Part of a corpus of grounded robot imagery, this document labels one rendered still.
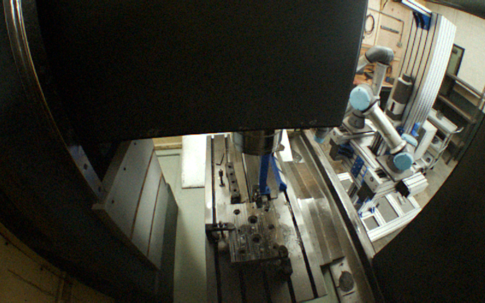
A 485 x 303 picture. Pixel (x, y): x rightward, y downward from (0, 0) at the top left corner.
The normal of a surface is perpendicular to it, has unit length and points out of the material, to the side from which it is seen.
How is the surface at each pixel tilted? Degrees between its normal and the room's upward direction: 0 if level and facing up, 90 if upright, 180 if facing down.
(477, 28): 90
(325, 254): 7
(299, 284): 0
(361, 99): 86
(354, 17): 90
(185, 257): 0
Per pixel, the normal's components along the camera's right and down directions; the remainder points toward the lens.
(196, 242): 0.00, -0.76
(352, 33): 0.11, 0.64
